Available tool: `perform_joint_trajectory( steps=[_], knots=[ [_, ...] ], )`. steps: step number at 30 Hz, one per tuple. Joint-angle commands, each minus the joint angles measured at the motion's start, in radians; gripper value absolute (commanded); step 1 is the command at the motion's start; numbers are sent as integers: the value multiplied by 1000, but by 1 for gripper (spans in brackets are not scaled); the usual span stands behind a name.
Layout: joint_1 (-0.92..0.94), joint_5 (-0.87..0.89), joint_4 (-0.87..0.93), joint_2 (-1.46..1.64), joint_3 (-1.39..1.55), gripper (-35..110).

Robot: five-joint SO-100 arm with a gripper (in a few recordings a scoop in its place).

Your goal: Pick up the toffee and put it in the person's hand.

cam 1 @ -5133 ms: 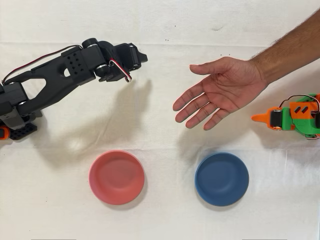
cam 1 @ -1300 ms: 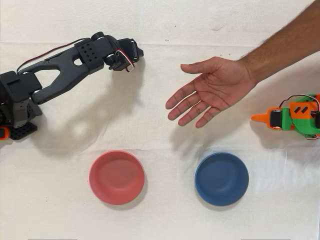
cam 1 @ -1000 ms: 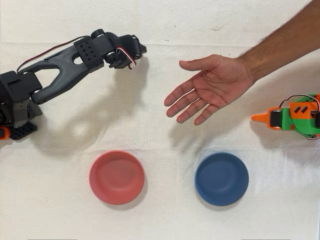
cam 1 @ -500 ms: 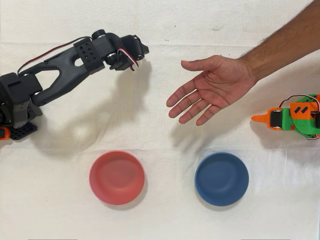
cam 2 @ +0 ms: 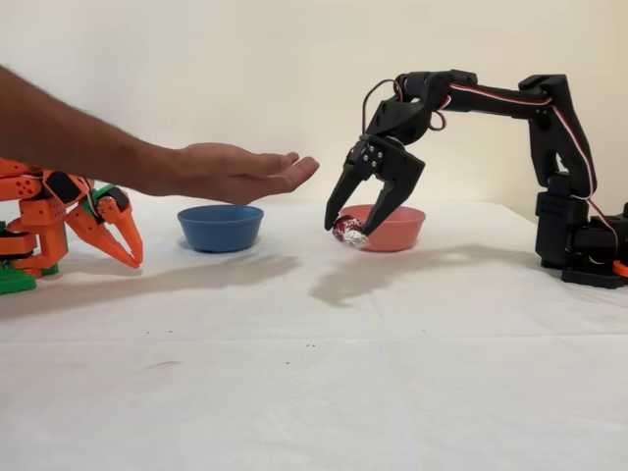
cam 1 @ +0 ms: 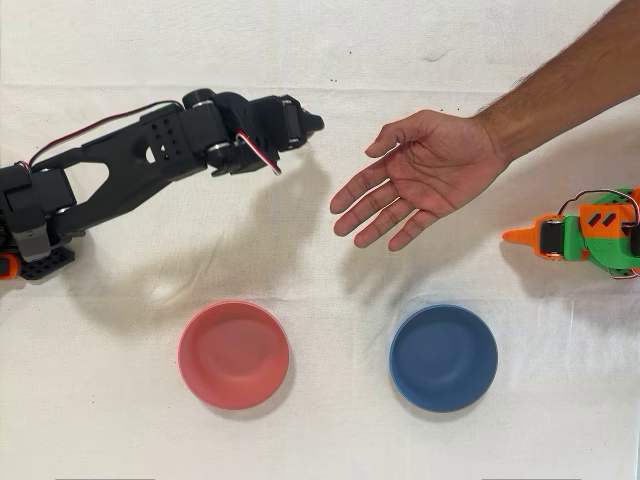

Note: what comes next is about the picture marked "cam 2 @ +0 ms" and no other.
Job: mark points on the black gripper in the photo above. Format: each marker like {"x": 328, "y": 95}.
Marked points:
{"x": 398, "y": 166}

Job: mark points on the orange green gripper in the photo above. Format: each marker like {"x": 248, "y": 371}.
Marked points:
{"x": 109, "y": 217}

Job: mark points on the red foil-wrapped candy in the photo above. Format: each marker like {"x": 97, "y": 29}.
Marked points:
{"x": 350, "y": 236}

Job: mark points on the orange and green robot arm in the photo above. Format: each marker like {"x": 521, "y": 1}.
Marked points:
{"x": 39, "y": 216}

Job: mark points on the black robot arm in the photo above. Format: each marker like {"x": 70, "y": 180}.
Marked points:
{"x": 559, "y": 206}

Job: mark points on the person's bare forearm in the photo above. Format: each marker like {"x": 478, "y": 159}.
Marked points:
{"x": 73, "y": 137}

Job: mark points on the person's bare hand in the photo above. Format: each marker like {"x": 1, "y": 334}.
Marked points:
{"x": 230, "y": 172}

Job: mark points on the pink bowl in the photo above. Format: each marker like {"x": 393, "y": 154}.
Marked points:
{"x": 397, "y": 230}

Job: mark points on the blue bowl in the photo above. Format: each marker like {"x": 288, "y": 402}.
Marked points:
{"x": 221, "y": 230}

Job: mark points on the white tablecloth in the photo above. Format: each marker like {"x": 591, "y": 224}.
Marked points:
{"x": 314, "y": 402}

